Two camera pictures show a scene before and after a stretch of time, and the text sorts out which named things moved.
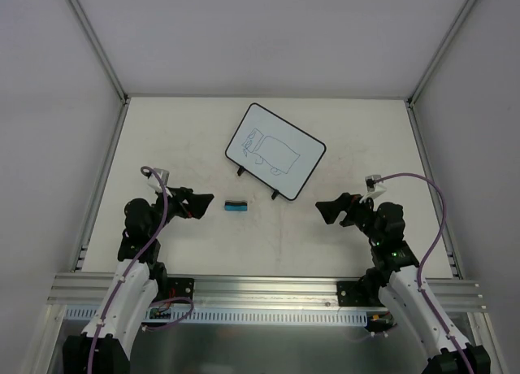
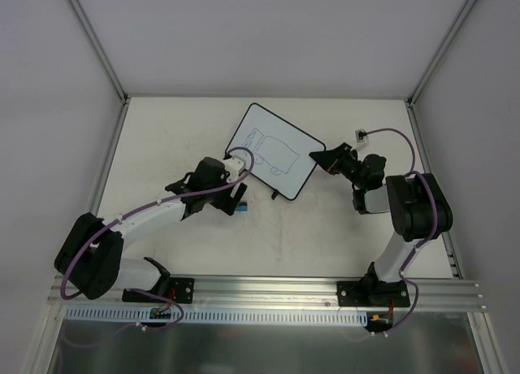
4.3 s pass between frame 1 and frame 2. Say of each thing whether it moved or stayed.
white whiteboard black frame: stayed
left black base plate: stayed
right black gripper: moved
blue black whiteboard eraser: stayed
